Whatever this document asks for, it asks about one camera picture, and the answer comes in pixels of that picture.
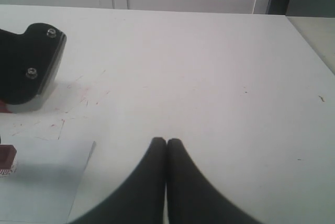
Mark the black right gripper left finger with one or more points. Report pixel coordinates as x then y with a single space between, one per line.
140 198

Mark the white paper sheet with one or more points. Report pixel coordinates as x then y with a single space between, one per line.
44 181

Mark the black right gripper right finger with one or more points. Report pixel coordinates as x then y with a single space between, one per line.
190 196

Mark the red stamp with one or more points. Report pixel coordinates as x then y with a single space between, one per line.
8 160

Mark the red ink paste tin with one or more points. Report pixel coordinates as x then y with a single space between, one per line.
4 108

